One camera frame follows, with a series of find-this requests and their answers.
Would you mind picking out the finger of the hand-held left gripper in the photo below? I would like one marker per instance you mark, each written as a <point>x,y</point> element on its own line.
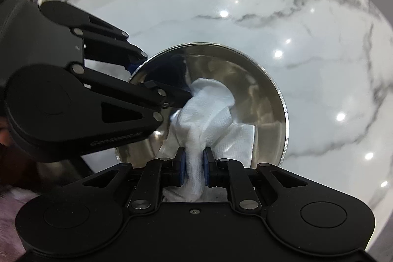
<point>107,35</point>
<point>129,87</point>

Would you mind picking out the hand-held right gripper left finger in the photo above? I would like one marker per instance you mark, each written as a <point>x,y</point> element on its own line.
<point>183,169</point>

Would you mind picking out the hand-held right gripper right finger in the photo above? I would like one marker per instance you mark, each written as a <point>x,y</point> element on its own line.
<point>206,169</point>

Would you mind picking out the white paper towel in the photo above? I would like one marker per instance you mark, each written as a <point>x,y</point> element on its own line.
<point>211,108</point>

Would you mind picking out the stainless steel bowl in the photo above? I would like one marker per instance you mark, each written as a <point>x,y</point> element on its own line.
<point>254,102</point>

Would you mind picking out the person's left forearm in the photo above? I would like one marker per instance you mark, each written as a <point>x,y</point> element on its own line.
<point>4,133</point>

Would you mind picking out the pink fuzzy clothing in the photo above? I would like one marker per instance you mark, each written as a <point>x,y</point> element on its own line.
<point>12,219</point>

